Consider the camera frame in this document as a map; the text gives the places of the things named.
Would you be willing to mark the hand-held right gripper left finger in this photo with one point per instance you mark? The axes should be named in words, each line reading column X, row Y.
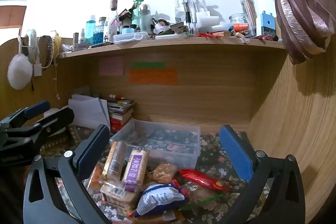
column 92, row 151

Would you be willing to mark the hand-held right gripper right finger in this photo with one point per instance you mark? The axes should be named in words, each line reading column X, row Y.
column 236, row 155

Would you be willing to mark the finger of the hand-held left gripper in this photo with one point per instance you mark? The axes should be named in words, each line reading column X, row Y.
column 59, row 117
column 36, row 108

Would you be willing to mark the brown gold snack bar packet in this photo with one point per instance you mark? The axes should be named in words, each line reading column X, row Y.
column 115, row 161

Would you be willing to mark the red snack packet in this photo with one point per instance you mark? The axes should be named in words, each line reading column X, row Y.
column 202, row 179

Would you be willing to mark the purple label biscuit packet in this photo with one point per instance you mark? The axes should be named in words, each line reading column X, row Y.
column 135, row 169

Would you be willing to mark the bread packet with barcode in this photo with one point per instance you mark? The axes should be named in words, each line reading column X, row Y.
column 118, row 195

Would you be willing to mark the clear plastic storage box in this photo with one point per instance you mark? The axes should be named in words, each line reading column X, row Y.
column 183, row 158

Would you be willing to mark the crispy peanut snack packet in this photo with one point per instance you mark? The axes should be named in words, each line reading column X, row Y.
column 164, row 172

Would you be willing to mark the blue white snack packet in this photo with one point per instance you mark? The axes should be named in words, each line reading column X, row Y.
column 160, row 197

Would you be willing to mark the clear bag of brown snacks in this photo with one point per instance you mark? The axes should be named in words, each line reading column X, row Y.
column 200, row 199

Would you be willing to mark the dark floral tablecloth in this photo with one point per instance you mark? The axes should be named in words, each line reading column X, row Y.
column 212, row 158

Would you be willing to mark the orange snack packet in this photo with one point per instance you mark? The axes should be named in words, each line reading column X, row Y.
column 95, row 176

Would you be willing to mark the white folded paper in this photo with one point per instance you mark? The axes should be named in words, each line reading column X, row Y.
column 86, row 111

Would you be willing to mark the white fluffy pompom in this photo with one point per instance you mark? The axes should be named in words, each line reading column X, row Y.
column 19, row 71

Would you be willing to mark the stack of books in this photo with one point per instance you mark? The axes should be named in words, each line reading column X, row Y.
column 119, row 115

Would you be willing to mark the white red tube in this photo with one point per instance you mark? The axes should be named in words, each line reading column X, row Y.
column 119, row 97

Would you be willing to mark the brown patterned headband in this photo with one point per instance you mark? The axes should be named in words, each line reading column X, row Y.
column 48, row 48

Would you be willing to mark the white fluffy headband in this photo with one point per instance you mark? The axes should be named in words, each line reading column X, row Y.
column 32, row 40

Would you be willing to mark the yellow headband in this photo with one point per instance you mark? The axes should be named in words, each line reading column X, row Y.
column 57, row 41

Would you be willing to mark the pink sticky note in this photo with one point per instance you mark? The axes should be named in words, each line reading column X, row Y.
column 111, row 66

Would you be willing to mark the small white spray bottle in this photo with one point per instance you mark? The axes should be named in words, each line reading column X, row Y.
column 82, row 36

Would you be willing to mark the bottle of blue beads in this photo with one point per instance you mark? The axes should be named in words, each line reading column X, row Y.
column 99, row 33

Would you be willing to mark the blue liquid bottle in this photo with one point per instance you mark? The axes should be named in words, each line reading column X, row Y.
column 90, row 29

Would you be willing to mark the orange wrapped snack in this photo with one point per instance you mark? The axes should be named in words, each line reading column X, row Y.
column 157, row 219

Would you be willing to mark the brown wooden cabinet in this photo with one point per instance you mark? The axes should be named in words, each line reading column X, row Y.
column 11, row 16

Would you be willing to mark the orange sticky note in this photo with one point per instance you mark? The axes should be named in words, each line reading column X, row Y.
column 153, row 77

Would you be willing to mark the green sticky note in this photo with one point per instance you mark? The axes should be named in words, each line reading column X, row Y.
column 148, row 65

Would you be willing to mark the flat clear plastic case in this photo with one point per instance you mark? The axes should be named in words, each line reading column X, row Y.
column 131, row 37

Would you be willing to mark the light blue jar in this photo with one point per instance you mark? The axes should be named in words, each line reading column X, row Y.
column 127, row 30

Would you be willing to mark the cork topped glass bottle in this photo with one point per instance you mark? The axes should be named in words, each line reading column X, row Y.
column 114, row 11

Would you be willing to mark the orange white cap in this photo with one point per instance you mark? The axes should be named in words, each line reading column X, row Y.
column 240, row 27

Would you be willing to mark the wooden shelf board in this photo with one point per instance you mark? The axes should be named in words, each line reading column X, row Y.
column 170, row 44

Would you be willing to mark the green capped bottle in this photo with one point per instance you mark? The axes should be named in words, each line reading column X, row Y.
column 136, row 12

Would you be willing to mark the clear bottle silver cap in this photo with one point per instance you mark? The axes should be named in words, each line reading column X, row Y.
column 145, row 19

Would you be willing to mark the blue box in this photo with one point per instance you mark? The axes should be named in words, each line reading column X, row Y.
column 267, row 24

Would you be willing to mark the empty glass jar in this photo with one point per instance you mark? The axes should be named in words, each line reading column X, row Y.
column 237, row 18

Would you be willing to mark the white box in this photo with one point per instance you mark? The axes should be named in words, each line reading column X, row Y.
column 208, row 20

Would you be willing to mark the tall clear stick container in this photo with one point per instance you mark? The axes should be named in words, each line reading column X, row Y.
column 248, row 11

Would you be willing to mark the clear acrylic brush organizer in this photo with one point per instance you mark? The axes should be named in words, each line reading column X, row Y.
column 187, row 11

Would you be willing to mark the pink tied curtain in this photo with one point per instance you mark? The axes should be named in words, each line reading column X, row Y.
column 302, row 16

